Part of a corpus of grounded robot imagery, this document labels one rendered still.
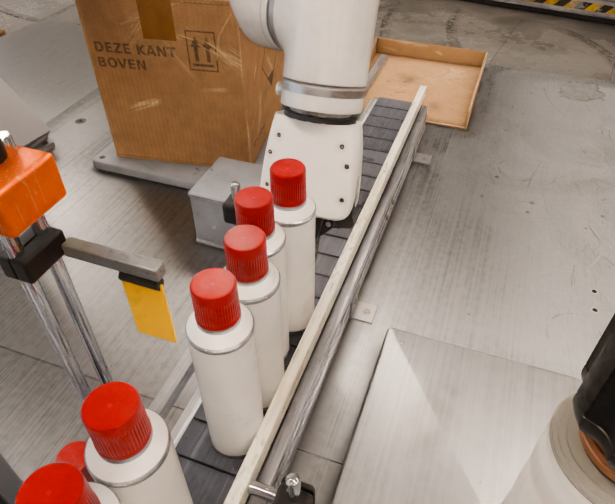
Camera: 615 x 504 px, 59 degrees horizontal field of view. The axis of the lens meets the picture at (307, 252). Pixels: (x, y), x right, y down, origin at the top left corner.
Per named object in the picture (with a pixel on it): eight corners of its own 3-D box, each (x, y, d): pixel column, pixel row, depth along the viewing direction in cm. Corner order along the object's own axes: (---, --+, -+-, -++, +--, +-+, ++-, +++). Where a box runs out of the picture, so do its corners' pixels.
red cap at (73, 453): (65, 494, 52) (54, 478, 50) (63, 462, 54) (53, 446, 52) (101, 481, 53) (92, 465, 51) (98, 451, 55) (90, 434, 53)
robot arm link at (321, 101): (265, 77, 51) (262, 109, 52) (354, 91, 49) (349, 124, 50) (295, 73, 59) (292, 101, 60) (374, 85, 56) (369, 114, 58)
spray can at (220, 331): (237, 471, 49) (210, 322, 35) (199, 436, 51) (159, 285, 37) (276, 430, 52) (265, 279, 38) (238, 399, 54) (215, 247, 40)
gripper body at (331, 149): (260, 98, 53) (252, 207, 57) (361, 116, 50) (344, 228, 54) (287, 92, 59) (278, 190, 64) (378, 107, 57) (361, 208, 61)
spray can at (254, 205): (270, 376, 56) (259, 223, 42) (232, 353, 58) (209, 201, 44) (299, 343, 59) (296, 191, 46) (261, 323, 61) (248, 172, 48)
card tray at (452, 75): (466, 130, 104) (470, 111, 101) (337, 108, 110) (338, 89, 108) (484, 68, 125) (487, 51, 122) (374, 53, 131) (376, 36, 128)
